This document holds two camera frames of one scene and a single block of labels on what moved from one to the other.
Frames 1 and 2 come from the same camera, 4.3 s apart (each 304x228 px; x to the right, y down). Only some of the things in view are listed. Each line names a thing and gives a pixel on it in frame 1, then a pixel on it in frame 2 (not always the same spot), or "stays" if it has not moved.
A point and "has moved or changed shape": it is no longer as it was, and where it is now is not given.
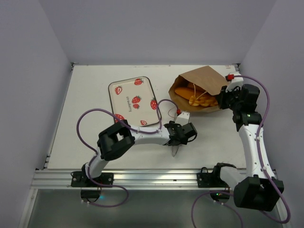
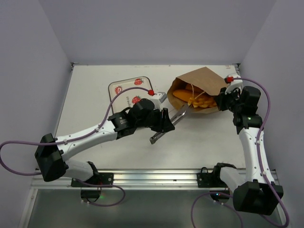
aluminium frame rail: [61, 178] stays
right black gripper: [223, 100] stays
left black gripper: [175, 125] -> [166, 125]
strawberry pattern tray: [134, 101] stays
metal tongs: [175, 148] has moved or changed shape
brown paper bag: [206, 78] stays
